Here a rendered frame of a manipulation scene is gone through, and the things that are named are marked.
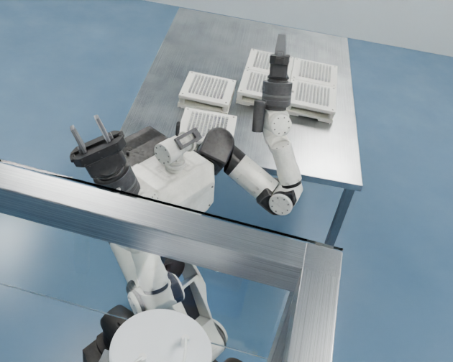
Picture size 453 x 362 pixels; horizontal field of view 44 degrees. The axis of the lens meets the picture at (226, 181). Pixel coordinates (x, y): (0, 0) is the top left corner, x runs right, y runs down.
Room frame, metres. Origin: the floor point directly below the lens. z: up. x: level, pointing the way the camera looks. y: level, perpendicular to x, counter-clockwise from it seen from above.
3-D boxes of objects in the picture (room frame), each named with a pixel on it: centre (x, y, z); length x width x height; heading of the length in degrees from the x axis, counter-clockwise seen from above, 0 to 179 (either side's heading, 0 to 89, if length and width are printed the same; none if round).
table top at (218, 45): (2.67, -0.05, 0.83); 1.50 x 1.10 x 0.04; 179
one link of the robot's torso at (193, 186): (1.30, 0.21, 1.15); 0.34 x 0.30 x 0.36; 146
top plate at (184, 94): (2.38, 0.17, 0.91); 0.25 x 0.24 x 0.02; 87
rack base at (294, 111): (2.49, -0.35, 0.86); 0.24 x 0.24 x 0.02; 86
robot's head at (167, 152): (1.26, 0.16, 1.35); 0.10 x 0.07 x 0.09; 146
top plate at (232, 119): (2.05, 0.13, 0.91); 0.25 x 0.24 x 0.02; 90
